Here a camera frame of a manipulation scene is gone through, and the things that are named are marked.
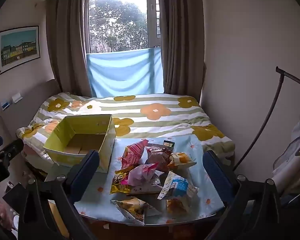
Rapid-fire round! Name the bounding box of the white wall switch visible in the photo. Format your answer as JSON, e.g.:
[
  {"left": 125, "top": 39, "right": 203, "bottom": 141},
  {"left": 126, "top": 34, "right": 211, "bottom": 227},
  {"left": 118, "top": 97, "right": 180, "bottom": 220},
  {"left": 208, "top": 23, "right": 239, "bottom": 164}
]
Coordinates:
[{"left": 11, "top": 92, "right": 23, "bottom": 103}]

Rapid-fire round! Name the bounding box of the green cardboard box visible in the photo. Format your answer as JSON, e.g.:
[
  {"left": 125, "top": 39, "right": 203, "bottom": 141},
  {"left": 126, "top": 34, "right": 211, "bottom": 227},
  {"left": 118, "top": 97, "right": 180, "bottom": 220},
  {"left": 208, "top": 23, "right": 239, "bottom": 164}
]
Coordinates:
[{"left": 43, "top": 114, "right": 116, "bottom": 173}]

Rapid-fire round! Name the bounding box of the translucent white cake packet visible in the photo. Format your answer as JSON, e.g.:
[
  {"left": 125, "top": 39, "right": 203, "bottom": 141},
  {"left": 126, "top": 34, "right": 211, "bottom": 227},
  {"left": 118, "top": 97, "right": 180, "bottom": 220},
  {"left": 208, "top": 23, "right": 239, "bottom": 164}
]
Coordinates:
[{"left": 130, "top": 174, "right": 162, "bottom": 194}]

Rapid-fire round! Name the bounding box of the light blue daisy tablecloth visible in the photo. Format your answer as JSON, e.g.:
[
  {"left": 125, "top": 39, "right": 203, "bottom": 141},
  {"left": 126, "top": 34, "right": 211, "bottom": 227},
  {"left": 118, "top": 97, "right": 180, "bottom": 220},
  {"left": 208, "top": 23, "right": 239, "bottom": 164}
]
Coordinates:
[{"left": 46, "top": 134, "right": 225, "bottom": 224}]

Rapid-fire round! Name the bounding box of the black clothes rack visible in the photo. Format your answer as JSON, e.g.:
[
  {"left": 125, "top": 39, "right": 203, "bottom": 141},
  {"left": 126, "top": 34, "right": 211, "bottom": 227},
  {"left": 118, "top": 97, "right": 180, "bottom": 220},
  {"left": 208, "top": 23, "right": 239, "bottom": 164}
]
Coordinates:
[{"left": 232, "top": 66, "right": 300, "bottom": 171}]

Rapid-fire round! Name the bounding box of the left brown curtain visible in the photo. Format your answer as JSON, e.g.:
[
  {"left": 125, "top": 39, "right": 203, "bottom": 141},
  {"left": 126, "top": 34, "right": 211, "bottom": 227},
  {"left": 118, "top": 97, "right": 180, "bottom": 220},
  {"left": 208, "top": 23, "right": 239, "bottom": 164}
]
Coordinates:
[{"left": 46, "top": 0, "right": 92, "bottom": 96}]

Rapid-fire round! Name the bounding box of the gold yellow snack bag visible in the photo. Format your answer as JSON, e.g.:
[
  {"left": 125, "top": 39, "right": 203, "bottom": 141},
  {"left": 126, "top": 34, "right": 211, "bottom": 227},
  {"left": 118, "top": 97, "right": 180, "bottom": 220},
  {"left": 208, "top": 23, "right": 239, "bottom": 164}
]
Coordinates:
[{"left": 110, "top": 165, "right": 136, "bottom": 194}]

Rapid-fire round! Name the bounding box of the grey headboard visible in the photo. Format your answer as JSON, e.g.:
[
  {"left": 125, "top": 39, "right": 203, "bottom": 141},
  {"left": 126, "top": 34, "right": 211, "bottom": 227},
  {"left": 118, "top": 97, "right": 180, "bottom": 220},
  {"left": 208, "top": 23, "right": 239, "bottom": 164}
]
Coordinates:
[{"left": 0, "top": 79, "right": 61, "bottom": 140}]

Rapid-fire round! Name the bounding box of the brown curtain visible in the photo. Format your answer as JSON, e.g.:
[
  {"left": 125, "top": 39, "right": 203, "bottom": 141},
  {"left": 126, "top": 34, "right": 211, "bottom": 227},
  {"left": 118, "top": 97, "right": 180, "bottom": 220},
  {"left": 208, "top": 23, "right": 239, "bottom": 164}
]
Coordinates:
[
  {"left": 159, "top": 0, "right": 206, "bottom": 100},
  {"left": 46, "top": 0, "right": 92, "bottom": 96}
]

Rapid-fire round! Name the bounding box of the blue white wall socket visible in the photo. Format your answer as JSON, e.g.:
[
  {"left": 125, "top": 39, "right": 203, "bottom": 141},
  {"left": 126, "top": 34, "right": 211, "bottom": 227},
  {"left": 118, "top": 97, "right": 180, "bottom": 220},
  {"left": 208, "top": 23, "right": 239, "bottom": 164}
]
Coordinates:
[{"left": 1, "top": 101, "right": 10, "bottom": 111}]

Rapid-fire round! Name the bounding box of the pink marshmallow candy bag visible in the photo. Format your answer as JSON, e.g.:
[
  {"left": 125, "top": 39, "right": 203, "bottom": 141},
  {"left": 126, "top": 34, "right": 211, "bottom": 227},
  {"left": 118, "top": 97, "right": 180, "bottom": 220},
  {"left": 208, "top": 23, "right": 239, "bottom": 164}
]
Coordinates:
[{"left": 120, "top": 163, "right": 159, "bottom": 186}]

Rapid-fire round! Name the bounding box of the floral striped bed duvet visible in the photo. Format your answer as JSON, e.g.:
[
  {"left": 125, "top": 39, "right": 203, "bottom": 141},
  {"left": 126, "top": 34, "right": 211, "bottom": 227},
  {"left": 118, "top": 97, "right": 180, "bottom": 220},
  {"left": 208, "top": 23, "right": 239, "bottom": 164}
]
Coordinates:
[{"left": 16, "top": 92, "right": 235, "bottom": 159}]

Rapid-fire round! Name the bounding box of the small dark green packet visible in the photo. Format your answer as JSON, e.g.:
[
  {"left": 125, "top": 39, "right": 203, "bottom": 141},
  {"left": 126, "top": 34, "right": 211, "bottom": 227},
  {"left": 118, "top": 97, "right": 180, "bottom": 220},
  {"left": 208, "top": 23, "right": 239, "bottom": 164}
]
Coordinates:
[{"left": 163, "top": 140, "right": 175, "bottom": 151}]

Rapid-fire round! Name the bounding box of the red white snack bag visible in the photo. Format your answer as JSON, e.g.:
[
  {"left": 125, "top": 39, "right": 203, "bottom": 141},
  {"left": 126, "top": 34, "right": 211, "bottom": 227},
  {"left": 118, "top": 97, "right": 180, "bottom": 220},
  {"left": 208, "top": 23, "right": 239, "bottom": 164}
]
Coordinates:
[{"left": 145, "top": 144, "right": 173, "bottom": 172}]

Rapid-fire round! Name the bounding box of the yellow chips bag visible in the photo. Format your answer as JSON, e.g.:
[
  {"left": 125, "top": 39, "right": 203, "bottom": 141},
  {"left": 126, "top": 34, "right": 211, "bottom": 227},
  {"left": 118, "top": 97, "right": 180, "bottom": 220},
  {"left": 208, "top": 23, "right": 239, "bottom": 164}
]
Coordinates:
[{"left": 111, "top": 197, "right": 161, "bottom": 226}]

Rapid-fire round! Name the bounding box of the window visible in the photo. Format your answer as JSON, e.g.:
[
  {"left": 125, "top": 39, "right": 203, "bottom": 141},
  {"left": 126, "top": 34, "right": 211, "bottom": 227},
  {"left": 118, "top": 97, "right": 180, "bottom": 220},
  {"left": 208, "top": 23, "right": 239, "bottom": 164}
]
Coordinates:
[{"left": 85, "top": 0, "right": 161, "bottom": 53}]

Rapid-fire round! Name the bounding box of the right brown curtain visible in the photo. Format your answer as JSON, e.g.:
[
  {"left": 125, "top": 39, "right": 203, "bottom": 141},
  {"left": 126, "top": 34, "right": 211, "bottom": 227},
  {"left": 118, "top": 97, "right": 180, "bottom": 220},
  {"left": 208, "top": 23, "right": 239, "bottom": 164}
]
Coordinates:
[{"left": 159, "top": 0, "right": 206, "bottom": 100}]

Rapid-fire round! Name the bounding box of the pink striped snack bag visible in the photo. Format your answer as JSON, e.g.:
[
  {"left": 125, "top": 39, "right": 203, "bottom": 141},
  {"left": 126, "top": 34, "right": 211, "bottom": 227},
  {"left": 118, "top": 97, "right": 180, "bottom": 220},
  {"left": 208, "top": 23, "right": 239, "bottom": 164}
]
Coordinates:
[{"left": 121, "top": 139, "right": 148, "bottom": 169}]

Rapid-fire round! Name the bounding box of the blue white chips bag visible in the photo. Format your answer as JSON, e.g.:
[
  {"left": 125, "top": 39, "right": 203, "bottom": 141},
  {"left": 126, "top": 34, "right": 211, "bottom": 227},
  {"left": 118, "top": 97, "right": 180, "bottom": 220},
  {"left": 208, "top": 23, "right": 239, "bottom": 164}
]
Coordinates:
[{"left": 158, "top": 171, "right": 198, "bottom": 200}]

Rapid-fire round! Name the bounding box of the orange yellow snack bag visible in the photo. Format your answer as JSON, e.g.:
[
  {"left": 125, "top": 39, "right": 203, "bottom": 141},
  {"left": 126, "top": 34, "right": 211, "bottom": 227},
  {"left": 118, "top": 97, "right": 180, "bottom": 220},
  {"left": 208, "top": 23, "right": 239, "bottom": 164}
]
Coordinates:
[{"left": 167, "top": 152, "right": 197, "bottom": 170}]

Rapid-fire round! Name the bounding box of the light blue hanging sheet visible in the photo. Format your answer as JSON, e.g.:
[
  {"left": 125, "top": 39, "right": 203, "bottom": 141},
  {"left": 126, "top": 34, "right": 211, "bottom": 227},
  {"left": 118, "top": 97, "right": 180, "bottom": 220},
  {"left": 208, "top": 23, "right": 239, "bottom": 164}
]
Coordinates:
[{"left": 86, "top": 47, "right": 164, "bottom": 98}]

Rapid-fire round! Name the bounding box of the person left hand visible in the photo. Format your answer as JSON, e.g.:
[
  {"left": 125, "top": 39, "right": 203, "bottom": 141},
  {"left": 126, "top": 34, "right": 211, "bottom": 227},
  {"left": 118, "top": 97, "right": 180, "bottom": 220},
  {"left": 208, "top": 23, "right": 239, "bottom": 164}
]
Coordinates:
[{"left": 0, "top": 201, "right": 13, "bottom": 231}]

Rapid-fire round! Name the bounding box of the framed houses picture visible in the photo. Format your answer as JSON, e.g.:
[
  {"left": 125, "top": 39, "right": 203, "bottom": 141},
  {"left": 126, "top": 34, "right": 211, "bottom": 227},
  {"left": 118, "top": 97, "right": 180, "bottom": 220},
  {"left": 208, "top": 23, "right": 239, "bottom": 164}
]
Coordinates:
[{"left": 0, "top": 25, "right": 40, "bottom": 75}]

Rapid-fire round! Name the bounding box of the orange waffle packet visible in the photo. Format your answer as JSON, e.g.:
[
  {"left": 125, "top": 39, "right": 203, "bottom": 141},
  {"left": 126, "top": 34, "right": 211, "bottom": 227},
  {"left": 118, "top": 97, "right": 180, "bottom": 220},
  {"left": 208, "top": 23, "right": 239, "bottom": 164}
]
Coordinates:
[{"left": 166, "top": 197, "right": 190, "bottom": 215}]

